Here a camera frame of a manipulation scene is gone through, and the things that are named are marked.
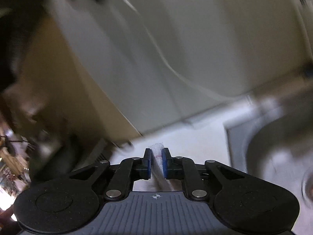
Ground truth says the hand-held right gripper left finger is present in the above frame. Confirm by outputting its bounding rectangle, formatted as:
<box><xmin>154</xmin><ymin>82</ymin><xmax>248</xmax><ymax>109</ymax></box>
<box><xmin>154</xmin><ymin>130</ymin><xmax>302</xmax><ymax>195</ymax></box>
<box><xmin>70</xmin><ymin>148</ymin><xmax>153</xmax><ymax>201</ymax></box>

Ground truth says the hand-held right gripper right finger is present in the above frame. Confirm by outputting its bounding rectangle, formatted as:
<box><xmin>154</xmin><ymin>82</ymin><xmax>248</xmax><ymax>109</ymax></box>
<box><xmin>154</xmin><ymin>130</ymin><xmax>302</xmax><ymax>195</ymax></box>
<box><xmin>162</xmin><ymin>148</ymin><xmax>245</xmax><ymax>201</ymax></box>

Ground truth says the stainless steel sink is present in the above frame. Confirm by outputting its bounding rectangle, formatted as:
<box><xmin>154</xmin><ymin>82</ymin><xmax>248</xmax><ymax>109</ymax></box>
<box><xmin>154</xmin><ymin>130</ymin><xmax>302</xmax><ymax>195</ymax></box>
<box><xmin>224</xmin><ymin>86</ymin><xmax>313</xmax><ymax>235</ymax></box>

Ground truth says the white pink-edged dishcloth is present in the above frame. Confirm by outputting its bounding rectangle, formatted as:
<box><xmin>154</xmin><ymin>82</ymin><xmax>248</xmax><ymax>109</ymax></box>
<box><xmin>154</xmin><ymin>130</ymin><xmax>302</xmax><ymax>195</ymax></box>
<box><xmin>137</xmin><ymin>142</ymin><xmax>179</xmax><ymax>193</ymax></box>

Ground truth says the white cable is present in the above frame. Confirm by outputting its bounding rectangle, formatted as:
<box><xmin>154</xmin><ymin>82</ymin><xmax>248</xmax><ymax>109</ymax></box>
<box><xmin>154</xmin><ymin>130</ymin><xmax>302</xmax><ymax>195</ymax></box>
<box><xmin>110</xmin><ymin>0</ymin><xmax>222</xmax><ymax>96</ymax></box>

